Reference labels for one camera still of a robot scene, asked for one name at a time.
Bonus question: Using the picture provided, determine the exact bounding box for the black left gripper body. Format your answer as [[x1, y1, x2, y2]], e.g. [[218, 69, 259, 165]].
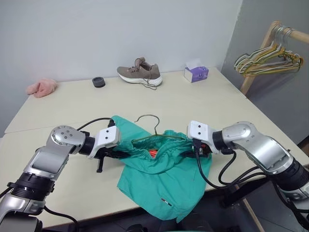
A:
[[96, 146, 119, 160]]

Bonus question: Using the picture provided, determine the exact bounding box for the dark rounded shape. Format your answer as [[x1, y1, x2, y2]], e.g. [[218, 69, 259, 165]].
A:
[[126, 224, 148, 232], [181, 212, 219, 232]]

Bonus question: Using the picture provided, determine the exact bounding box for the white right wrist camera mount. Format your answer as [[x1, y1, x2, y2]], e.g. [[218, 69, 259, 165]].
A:
[[187, 120, 222, 155]]

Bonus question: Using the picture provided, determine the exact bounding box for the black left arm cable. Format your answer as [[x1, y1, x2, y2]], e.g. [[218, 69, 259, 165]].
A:
[[43, 117, 117, 224]]

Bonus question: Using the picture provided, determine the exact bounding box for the pink plush toy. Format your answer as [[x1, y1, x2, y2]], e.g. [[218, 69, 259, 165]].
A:
[[26, 77, 58, 99]]

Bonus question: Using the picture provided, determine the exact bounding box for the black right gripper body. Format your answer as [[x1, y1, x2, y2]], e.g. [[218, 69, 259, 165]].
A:
[[191, 139, 213, 158]]

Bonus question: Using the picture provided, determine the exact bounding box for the green scrub garment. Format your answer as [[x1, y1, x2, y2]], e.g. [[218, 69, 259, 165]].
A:
[[110, 115, 213, 224]]

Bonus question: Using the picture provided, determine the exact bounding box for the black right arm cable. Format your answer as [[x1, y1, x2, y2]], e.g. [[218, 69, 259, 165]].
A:
[[195, 140, 269, 192]]

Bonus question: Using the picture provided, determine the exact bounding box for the olive wire hanger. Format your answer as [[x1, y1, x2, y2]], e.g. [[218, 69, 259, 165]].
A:
[[131, 114, 189, 146]]

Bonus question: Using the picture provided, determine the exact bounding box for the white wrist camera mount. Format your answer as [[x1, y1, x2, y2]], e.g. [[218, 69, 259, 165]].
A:
[[187, 120, 222, 155], [87, 127, 121, 160]]

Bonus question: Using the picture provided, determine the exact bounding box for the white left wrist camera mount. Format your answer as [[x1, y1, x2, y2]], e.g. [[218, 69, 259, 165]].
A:
[[87, 127, 121, 160]]

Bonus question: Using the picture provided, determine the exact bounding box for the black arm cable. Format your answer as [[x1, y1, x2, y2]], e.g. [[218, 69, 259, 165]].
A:
[[195, 140, 269, 192], [43, 117, 117, 224]]

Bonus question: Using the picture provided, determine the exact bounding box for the purple tissue box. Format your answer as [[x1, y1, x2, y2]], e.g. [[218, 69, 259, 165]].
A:
[[183, 58, 210, 84]]

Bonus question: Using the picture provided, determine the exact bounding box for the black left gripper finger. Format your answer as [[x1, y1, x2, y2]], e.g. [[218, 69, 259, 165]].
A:
[[112, 150, 133, 160], [96, 155, 106, 173]]

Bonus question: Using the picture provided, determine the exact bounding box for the taupe sneaker with white sole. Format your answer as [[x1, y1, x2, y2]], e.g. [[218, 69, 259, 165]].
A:
[[116, 57, 163, 91]]

